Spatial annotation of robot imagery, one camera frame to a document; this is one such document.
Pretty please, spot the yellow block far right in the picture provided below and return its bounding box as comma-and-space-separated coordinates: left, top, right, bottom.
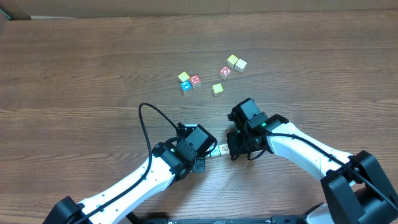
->
226, 54, 239, 68

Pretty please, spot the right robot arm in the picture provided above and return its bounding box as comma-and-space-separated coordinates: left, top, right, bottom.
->
227, 98, 397, 224

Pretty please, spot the red block letter C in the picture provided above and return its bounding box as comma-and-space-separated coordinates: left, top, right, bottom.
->
220, 66, 232, 80

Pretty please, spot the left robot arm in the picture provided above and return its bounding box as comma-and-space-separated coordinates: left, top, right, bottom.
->
44, 123, 217, 224

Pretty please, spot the plain wooden block far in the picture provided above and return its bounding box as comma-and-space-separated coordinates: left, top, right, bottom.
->
234, 58, 247, 73

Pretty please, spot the red block letter M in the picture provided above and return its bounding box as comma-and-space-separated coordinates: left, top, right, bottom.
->
190, 75, 201, 88

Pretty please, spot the wooden block letter W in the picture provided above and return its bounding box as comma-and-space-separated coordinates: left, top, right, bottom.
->
210, 149, 221, 158

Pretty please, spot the blue block letter X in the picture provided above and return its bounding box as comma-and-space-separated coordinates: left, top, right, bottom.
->
180, 80, 192, 94

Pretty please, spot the yellow block letter G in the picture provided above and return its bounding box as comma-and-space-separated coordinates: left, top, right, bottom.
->
178, 72, 190, 83

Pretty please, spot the yellow block centre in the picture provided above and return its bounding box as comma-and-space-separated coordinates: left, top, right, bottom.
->
212, 83, 223, 97

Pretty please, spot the yellow block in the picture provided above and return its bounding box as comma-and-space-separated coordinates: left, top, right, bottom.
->
212, 83, 223, 97
226, 54, 239, 68

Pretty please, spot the wooden block leaf picture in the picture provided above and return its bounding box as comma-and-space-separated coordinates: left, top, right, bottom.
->
219, 144, 229, 156

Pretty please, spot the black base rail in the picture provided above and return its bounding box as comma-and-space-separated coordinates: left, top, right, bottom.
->
127, 213, 306, 224

